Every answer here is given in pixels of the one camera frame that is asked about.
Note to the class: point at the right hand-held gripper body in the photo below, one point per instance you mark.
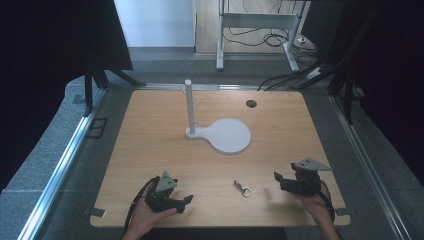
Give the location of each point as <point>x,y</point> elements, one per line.
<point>303,181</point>

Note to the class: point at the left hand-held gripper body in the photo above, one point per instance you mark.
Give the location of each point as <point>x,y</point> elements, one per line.
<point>160,200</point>

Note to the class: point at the aluminium floor rail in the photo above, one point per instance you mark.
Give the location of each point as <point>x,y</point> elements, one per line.
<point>206,87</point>
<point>63,166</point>
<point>366,166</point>

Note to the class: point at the black tape piece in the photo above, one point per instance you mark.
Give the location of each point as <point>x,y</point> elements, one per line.
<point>342,212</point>
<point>96,212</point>

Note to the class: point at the person's right hand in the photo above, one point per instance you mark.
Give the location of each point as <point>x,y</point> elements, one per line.
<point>311,204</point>

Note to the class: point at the black tripod stand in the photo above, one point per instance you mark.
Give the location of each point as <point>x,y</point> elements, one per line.
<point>88,90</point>

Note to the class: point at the white metal desk frame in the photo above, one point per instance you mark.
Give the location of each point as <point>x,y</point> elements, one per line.
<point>256,20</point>

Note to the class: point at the white plug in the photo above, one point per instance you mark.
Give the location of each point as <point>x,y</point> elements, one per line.
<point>301,40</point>

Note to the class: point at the black rectangular floor frame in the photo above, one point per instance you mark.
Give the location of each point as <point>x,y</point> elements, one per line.
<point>89,128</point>

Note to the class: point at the dark round table grommet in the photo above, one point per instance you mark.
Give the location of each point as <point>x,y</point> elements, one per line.
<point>251,103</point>

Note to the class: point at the white power strip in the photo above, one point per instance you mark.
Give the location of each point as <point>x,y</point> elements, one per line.
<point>314,73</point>

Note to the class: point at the person's left hand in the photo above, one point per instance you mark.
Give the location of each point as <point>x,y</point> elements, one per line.
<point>143,216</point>

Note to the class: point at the black curtain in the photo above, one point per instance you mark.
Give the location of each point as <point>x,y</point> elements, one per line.
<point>393,83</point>
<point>50,66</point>

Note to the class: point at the metal keyring with clasp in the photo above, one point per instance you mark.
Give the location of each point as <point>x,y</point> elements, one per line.
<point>245,190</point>

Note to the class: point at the white stand with post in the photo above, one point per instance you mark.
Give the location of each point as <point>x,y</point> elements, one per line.
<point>230,136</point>

